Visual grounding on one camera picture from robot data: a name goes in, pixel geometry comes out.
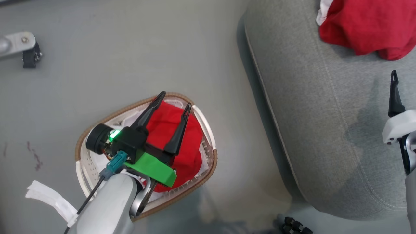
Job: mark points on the white laundry basket brown rim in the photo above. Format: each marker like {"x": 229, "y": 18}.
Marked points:
{"x": 91, "y": 162}

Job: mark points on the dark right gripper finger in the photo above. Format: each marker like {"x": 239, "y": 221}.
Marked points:
{"x": 395, "y": 97}

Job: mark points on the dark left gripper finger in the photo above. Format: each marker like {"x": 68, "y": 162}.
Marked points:
{"x": 148, "y": 113}
{"x": 178, "y": 136}

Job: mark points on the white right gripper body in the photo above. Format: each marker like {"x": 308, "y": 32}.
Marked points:
{"x": 398, "y": 126}

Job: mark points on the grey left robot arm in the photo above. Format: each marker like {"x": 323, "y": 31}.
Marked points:
{"x": 110, "y": 208}

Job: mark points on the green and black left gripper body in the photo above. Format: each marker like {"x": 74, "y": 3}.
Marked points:
{"x": 152, "y": 169}

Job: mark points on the silver chair leg black caster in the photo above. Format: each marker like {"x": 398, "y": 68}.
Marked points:
{"x": 18, "y": 45}

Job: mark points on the red garment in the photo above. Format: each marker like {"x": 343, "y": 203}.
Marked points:
{"x": 185, "y": 152}
{"x": 370, "y": 26}

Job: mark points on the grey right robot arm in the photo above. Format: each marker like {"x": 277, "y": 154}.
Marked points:
{"x": 410, "y": 182}

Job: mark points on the black caster wheel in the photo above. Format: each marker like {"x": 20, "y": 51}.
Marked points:
{"x": 294, "y": 226}

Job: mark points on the grey fabric sofa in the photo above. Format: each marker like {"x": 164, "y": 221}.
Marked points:
{"x": 328, "y": 120}

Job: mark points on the white garment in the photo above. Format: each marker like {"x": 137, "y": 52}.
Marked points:
{"x": 323, "y": 11}
{"x": 125, "y": 120}

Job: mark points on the white cloth strip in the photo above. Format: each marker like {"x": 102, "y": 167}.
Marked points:
{"x": 52, "y": 200}

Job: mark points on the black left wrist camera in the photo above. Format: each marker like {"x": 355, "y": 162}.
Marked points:
{"x": 128, "y": 141}

